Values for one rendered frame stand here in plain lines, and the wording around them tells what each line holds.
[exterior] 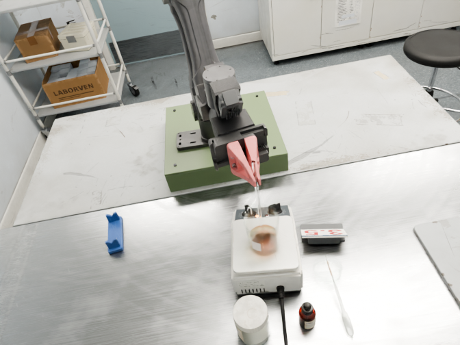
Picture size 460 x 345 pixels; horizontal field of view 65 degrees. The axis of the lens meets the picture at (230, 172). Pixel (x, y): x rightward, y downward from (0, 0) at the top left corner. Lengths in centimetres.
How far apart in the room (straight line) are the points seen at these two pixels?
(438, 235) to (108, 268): 70
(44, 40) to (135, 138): 172
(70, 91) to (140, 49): 105
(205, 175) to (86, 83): 203
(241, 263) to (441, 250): 39
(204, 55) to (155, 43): 294
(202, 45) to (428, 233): 59
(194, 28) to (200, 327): 56
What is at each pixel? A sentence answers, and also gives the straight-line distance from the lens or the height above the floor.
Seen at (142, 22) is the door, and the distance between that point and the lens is 361.
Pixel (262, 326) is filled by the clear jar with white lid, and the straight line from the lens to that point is 64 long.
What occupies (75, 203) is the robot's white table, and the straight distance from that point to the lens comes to 104.
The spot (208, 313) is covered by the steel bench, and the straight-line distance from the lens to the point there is 74.
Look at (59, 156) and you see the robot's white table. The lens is 123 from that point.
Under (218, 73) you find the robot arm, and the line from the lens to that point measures 65.
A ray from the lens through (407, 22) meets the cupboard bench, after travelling 352.
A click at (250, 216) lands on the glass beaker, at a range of 66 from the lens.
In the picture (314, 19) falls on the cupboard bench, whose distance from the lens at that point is 316.
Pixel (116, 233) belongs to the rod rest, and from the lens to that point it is 90.
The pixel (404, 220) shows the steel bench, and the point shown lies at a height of 90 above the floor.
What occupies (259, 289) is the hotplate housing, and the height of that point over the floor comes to 93.
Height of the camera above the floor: 156
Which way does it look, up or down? 44 degrees down
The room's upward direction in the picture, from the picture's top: 11 degrees counter-clockwise
